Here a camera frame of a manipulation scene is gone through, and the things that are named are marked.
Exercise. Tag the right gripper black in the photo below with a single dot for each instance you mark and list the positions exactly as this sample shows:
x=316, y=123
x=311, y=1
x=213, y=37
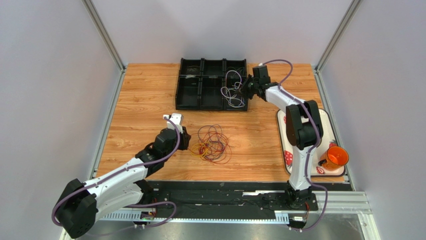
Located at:
x=248, y=88

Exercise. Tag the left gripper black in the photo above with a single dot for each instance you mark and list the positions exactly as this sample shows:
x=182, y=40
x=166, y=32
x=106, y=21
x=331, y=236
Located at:
x=185, y=138

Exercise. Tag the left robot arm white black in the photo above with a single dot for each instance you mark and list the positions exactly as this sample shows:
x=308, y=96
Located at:
x=110, y=186

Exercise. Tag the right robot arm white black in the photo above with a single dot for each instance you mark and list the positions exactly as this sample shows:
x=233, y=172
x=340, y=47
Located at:
x=303, y=130

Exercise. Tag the black six-compartment tray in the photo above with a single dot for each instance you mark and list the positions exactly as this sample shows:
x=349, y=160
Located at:
x=211, y=85

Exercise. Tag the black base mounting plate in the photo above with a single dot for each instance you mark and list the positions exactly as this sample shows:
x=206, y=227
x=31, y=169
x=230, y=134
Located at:
x=220, y=200

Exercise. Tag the strawberry pattern white tray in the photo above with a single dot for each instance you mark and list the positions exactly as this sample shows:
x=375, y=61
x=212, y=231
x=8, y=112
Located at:
x=328, y=140

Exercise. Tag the orange plastic cup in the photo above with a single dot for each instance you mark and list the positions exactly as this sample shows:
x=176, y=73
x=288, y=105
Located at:
x=334, y=158

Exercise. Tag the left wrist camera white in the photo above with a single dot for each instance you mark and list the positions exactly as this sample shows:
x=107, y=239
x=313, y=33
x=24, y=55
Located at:
x=174, y=121

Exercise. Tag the aluminium frame rail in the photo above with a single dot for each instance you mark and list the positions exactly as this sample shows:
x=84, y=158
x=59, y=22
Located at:
x=332, y=202

